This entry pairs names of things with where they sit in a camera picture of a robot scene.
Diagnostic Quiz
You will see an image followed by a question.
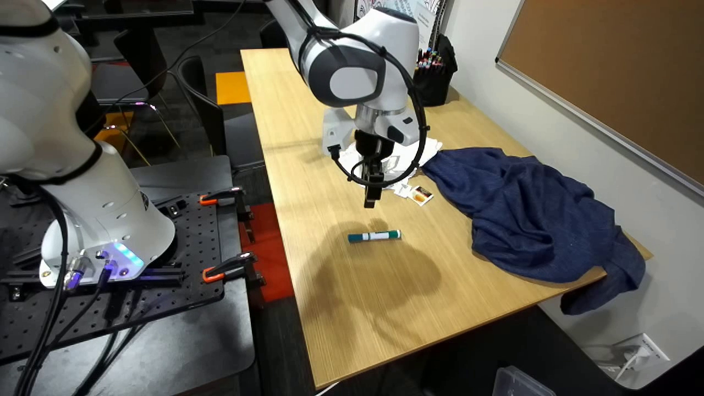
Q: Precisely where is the black perforated breadboard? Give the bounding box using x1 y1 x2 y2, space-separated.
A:
0 192 227 365

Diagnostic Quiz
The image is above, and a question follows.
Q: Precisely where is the black base cable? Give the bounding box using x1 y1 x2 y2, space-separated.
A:
15 195 75 396
73 321 144 396

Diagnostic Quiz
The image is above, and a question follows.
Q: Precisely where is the black pen holder bag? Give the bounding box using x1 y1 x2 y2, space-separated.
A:
412 33 459 111

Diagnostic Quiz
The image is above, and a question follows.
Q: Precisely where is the orange black clamp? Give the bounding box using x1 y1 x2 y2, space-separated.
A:
195 185 248 211
200 250 264 287

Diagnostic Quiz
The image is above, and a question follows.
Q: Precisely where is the black chair with metal legs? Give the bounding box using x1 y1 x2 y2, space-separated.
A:
79 25 185 167

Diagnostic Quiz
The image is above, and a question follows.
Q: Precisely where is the green marker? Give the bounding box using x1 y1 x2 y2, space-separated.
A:
346 226 404 247

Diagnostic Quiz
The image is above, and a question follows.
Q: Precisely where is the clear plastic box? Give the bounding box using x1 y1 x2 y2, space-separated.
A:
490 363 563 396

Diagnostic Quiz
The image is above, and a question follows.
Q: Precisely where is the tea bag packet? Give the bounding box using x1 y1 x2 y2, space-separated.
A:
392 181 436 210

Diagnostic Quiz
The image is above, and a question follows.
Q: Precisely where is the black cart table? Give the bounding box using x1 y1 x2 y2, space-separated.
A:
0 151 259 396

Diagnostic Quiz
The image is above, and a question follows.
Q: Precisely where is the brown cork board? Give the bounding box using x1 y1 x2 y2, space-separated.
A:
493 0 704 206

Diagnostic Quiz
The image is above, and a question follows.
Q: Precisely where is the dark blue cloth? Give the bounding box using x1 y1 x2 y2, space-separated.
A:
420 145 649 316

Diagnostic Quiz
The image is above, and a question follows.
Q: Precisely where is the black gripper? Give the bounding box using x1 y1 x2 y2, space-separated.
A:
354 128 403 211

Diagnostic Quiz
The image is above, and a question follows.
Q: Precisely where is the black office chair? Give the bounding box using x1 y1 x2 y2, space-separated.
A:
172 49 237 158

